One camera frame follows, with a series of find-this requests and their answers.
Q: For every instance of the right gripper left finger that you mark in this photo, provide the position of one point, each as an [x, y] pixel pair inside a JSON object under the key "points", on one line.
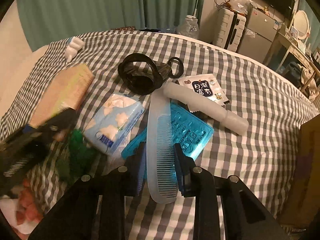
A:
{"points": [[136, 166]]}

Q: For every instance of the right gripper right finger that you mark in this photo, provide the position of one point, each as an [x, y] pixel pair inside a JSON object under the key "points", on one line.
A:
{"points": [[183, 168]]}

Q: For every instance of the translucent white comb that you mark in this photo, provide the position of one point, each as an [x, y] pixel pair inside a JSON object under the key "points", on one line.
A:
{"points": [[160, 162]]}

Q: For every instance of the white plush toy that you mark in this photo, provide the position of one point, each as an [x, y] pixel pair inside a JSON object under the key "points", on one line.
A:
{"points": [[74, 44]]}

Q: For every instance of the person's left hand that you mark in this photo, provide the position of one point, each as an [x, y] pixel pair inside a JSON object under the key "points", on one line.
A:
{"points": [[21, 210]]}

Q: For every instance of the blue blister pill pack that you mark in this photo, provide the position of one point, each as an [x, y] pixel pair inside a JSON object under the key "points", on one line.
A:
{"points": [[189, 131]]}

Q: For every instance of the blue tissue pack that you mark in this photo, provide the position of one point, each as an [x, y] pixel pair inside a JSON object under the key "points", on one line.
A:
{"points": [[112, 123]]}

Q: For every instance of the green fuzzy item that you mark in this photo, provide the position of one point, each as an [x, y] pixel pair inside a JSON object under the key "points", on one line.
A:
{"points": [[79, 160]]}

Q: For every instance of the tan cardboard tissue box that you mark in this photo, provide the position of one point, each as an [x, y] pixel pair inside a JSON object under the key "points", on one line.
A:
{"points": [[66, 90]]}

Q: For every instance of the translucent white tube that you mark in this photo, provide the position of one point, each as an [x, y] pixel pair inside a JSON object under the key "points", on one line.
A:
{"points": [[200, 103]]}

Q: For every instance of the gingham checked bedsheet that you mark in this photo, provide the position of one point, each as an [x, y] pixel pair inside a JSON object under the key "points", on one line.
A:
{"points": [[264, 158]]}

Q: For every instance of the white sticker snack packet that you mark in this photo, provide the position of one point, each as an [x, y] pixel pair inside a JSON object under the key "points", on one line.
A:
{"points": [[206, 85]]}

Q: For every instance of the brown cardboard box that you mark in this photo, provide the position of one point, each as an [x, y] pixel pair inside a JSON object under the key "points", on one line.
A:
{"points": [[303, 200]]}

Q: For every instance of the green curtain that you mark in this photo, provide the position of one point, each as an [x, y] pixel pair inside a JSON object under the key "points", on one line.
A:
{"points": [[45, 21]]}

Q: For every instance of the large clear water bottle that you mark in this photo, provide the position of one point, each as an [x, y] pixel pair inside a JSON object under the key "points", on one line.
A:
{"points": [[189, 27]]}

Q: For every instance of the wooden chair with clothes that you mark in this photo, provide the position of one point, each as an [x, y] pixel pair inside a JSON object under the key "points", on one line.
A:
{"points": [[299, 75]]}

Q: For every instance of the white suitcase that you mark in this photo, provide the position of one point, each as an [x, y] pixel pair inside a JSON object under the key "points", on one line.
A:
{"points": [[228, 29]]}

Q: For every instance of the white dressing table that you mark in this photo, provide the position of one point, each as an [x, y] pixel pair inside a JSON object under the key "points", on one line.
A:
{"points": [[280, 41]]}

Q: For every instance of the grey mini fridge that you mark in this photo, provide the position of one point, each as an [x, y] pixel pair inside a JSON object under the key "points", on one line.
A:
{"points": [[258, 35]]}

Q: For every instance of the white vanity mirror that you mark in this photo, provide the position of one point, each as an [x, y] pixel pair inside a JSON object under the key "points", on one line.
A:
{"points": [[301, 24]]}

